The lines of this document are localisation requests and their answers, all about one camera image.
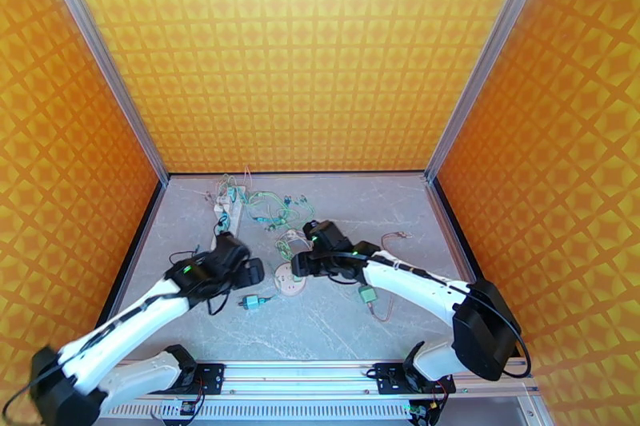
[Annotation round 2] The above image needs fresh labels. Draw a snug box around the aluminium frame post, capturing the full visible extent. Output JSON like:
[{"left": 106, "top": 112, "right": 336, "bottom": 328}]
[
  {"left": 425, "top": 0, "right": 557, "bottom": 185},
  {"left": 34, "top": 0, "right": 170, "bottom": 187}
]

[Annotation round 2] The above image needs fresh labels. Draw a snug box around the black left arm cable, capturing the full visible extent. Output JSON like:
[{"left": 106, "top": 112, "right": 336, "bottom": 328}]
[{"left": 1, "top": 361, "right": 61, "bottom": 426}]

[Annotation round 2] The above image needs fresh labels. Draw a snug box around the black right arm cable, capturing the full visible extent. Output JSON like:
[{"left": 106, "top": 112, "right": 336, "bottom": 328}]
[{"left": 319, "top": 250, "right": 533, "bottom": 380}]

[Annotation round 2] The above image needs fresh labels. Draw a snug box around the black table edge strip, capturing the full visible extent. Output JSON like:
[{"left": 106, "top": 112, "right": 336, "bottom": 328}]
[
  {"left": 433, "top": 178, "right": 483, "bottom": 283},
  {"left": 167, "top": 169, "right": 427, "bottom": 177},
  {"left": 96, "top": 181, "right": 167, "bottom": 328}
]

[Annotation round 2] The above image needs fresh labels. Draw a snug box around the pink charging cable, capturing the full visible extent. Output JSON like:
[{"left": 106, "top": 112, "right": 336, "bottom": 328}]
[
  {"left": 203, "top": 165, "right": 254, "bottom": 207},
  {"left": 366, "top": 231, "right": 415, "bottom": 324}
]

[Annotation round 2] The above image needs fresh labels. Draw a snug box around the white vent grille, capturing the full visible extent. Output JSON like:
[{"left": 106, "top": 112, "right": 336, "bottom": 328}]
[{"left": 99, "top": 398, "right": 418, "bottom": 422}]

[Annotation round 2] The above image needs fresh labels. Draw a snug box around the small controller board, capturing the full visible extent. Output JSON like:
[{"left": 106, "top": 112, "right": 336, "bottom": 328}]
[
  {"left": 402, "top": 401, "right": 442, "bottom": 424},
  {"left": 158, "top": 400, "right": 197, "bottom": 424}
]

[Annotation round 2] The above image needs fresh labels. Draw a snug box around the white power strip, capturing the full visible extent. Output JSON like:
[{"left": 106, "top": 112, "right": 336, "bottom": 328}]
[{"left": 213, "top": 183, "right": 245, "bottom": 242}]

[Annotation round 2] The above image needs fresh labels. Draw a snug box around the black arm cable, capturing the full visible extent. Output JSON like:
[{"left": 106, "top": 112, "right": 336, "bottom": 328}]
[
  {"left": 1, "top": 361, "right": 61, "bottom": 426},
  {"left": 319, "top": 250, "right": 533, "bottom": 380}
]

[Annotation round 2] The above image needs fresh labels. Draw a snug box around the round white socket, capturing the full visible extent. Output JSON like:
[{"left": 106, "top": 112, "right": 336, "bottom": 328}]
[{"left": 274, "top": 261, "right": 306, "bottom": 298}]

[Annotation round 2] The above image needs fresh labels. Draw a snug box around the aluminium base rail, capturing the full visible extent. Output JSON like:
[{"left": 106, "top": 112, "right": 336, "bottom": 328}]
[{"left": 63, "top": 358, "right": 540, "bottom": 396}]

